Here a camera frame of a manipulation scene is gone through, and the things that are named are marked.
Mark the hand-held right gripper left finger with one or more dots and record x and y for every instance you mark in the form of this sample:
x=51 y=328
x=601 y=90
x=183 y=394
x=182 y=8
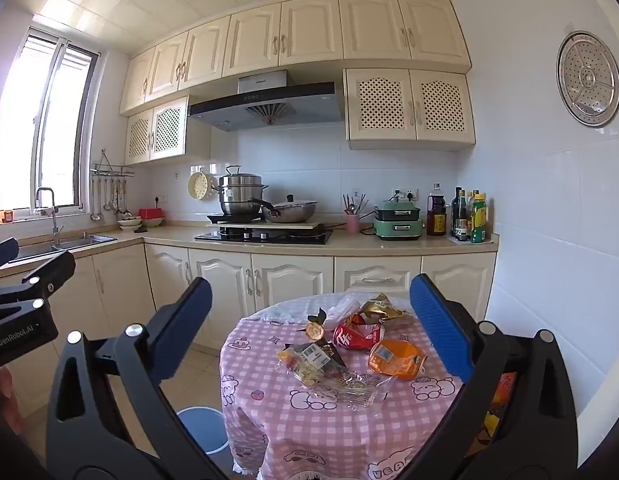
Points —
x=184 y=330

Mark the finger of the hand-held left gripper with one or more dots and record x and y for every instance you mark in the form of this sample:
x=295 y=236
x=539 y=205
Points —
x=4 y=251
x=49 y=272

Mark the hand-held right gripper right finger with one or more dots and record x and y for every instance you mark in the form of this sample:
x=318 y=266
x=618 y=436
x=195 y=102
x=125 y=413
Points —
x=439 y=330

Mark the orange snack bag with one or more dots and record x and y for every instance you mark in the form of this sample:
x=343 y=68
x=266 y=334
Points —
x=397 y=360

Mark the gold snack bag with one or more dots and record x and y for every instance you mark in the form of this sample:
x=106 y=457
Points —
x=384 y=310

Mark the crushed red can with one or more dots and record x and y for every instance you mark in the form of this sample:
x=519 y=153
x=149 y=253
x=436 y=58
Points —
x=354 y=335

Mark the blue trash bin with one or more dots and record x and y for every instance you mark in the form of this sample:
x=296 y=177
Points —
x=204 y=425

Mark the white plastic bag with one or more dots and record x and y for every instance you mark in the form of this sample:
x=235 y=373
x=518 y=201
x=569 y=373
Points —
x=342 y=307

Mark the clear plastic wrapper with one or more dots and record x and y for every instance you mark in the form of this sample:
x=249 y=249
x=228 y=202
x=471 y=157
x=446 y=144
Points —
x=354 y=390

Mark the orange peel with leafy stem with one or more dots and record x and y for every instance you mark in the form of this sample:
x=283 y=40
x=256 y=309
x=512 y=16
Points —
x=314 y=331

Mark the person's left hand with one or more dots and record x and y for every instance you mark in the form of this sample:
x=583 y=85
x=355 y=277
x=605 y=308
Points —
x=3 y=392

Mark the small red jar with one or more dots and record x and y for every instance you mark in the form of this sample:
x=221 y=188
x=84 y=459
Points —
x=8 y=216

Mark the steel kitchen sink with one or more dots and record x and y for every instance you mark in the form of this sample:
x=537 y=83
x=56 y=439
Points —
x=84 y=241

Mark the metal faucet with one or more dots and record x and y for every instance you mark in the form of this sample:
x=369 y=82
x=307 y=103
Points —
x=54 y=220

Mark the hanging kitchen utensils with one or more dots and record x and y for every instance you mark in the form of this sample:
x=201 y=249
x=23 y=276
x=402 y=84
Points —
x=95 y=210

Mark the orange yellow package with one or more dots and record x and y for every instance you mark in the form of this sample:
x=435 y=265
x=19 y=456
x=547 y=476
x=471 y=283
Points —
x=502 y=390

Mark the stacked bowls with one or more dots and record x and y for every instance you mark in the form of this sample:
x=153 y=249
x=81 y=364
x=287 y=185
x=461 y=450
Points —
x=130 y=222

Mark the beige kitchen countertop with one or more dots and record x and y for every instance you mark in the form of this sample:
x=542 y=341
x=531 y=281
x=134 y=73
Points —
x=164 y=235

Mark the white bottle tray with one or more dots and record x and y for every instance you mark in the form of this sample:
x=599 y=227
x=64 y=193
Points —
x=484 y=243

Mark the white lace table cover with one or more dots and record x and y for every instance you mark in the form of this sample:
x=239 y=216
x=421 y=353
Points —
x=289 y=307

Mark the dark glass bottle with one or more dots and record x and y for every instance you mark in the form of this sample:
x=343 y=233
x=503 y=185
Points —
x=456 y=212
x=464 y=225

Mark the green electric cooker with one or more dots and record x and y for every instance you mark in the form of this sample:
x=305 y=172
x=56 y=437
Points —
x=399 y=222

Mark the large brown sauce bottle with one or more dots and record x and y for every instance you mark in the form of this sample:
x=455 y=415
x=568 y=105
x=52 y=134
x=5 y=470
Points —
x=436 y=215

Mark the cream base kitchen cabinets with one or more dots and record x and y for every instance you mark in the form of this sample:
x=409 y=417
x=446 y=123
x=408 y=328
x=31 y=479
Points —
x=289 y=280

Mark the green yellow bottle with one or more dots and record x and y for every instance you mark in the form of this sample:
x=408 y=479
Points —
x=479 y=220

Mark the red plastic container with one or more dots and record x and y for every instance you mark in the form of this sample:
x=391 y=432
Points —
x=152 y=216

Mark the black induction cooker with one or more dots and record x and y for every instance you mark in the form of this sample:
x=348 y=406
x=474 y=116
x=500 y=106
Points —
x=229 y=218

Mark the metal utensil rack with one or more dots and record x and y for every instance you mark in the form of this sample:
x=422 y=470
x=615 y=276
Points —
x=111 y=169

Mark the black gas stove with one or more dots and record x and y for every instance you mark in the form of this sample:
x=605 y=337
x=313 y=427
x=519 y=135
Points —
x=269 y=237

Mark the sliding window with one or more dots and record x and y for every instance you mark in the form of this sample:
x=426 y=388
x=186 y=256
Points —
x=49 y=125

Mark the pink chopstick holder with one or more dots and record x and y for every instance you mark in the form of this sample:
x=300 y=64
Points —
x=353 y=222

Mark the cream plastic colander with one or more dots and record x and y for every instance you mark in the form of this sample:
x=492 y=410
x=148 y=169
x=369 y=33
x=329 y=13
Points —
x=202 y=186

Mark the steel steamer pot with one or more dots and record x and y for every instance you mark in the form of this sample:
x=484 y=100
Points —
x=239 y=195

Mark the pink checked tablecloth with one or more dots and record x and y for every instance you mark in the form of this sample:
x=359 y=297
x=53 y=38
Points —
x=329 y=435

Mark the steel wok with lid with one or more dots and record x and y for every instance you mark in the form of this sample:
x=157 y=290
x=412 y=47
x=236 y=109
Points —
x=289 y=212

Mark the pale wooden board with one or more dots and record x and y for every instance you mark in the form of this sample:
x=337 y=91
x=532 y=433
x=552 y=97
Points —
x=314 y=227

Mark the cream lattice door cabinet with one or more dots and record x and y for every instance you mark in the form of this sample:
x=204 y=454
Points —
x=409 y=105
x=157 y=130

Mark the grey range hood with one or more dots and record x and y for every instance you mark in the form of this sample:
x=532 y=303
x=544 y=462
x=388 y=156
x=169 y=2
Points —
x=269 y=107

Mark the round metal steamer tray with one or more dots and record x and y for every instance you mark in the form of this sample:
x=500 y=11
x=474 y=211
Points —
x=587 y=80

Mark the double wall socket with plug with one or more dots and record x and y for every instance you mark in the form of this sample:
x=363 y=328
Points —
x=407 y=194

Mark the cream wall kitchen cabinets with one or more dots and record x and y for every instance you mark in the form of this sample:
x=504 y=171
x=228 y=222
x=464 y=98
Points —
x=309 y=30

